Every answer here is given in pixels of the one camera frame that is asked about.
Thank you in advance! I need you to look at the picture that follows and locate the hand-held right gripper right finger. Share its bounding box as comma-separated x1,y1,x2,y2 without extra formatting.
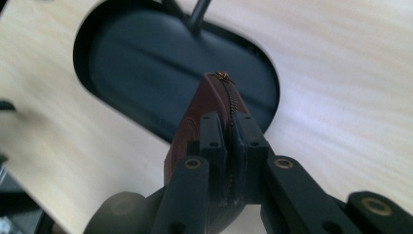
233,112,275,205

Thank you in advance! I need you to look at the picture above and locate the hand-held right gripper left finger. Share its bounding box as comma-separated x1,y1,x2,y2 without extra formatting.
187,111,228,198

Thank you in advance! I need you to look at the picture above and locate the brown zip pouch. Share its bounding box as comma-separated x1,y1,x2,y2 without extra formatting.
163,71,249,234

